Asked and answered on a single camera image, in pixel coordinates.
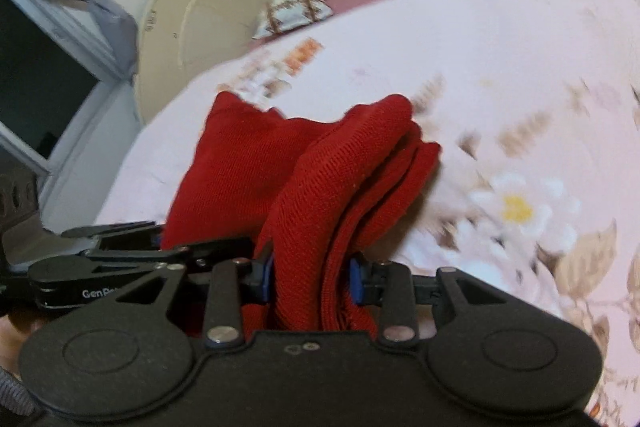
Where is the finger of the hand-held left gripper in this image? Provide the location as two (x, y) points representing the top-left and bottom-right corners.
(85, 236), (257, 269)
(60, 220), (167, 252)

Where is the white floral bed sheet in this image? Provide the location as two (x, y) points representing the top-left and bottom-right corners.
(95, 0), (640, 423)

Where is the person's left forearm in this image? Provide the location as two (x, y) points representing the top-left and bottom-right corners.
(0, 309), (47, 419)

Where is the white framed window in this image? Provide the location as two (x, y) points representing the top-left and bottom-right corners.
(0, 0), (137, 228)

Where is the cream round headboard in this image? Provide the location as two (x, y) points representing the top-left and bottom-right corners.
(137, 0), (322, 124)

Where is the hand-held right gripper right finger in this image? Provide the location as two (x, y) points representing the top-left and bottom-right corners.
(348, 257), (502, 350)

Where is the white patterned pillow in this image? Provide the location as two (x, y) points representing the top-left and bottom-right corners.
(252, 0), (334, 40)

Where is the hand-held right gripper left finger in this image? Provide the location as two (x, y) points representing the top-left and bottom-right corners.
(115, 251), (276, 351)

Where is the red knit sweater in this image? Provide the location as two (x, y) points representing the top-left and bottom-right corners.
(160, 91), (443, 341)

